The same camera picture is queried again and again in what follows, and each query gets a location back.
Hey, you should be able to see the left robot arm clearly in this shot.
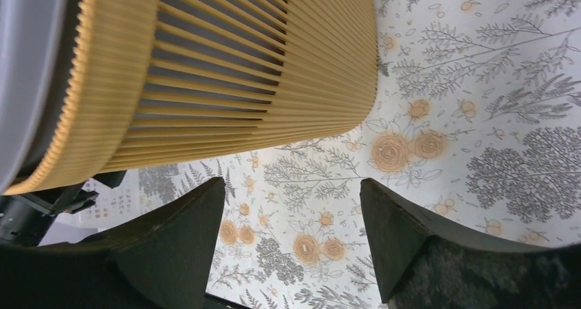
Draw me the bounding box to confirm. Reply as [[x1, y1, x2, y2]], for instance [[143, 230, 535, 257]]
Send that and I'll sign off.
[[1, 183, 99, 247]]

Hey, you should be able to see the grey bucket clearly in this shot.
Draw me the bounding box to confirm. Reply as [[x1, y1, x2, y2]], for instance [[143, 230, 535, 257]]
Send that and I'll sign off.
[[1, 0, 67, 190]]

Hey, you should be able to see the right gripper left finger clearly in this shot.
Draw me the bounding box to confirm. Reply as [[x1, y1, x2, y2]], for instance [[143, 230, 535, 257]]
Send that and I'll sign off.
[[1, 177, 225, 308]]

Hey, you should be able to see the white perforated basket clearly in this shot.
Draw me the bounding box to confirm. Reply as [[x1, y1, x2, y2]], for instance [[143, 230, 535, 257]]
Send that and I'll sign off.
[[56, 170, 141, 229]]

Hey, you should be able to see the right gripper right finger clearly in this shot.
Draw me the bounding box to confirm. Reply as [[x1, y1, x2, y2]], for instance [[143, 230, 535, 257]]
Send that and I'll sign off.
[[360, 178, 580, 308]]

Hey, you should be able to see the yellow plastic waste basket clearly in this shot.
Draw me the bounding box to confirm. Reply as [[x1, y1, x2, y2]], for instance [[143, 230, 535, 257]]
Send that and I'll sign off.
[[1, 0, 378, 195]]

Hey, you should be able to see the floral patterned table mat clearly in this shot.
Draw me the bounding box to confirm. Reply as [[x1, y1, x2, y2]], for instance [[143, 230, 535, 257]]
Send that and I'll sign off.
[[139, 0, 580, 308]]

